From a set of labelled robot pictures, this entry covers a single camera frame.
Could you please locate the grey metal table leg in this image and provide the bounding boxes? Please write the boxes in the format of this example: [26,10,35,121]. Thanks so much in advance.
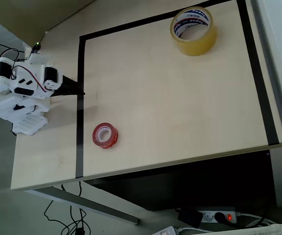
[24,187,140,225]

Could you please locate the camera board with green light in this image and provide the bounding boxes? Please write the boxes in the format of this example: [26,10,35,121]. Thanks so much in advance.
[24,42,49,66]

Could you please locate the grey power strip red switch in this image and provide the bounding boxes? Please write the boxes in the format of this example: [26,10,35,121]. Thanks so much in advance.
[196,207,238,224]

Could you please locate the beige wooden board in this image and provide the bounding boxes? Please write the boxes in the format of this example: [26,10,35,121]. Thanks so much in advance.
[0,0,95,48]

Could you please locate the tangled black floor cable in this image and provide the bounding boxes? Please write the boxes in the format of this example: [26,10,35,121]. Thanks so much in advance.
[44,182,93,235]

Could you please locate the black power adapter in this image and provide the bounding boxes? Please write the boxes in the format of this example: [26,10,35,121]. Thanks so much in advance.
[177,208,204,230]

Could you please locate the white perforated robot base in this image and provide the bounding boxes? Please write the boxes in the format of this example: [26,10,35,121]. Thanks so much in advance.
[0,107,48,135]

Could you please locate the grey table side panel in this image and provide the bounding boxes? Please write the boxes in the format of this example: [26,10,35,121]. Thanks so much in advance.
[269,146,282,208]

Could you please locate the white power cable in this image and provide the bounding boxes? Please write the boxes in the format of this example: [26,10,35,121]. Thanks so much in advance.
[236,212,278,228]

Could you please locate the red tape roll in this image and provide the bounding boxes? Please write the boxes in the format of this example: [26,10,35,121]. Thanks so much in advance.
[92,122,119,149]

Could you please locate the large yellow tape roll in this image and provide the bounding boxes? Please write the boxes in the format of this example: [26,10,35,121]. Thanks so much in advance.
[169,6,217,57]

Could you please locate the white power strip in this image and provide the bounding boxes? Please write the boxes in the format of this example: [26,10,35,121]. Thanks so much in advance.
[152,225,178,235]

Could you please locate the black round plug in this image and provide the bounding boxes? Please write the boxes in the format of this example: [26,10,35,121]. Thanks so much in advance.
[214,211,226,224]

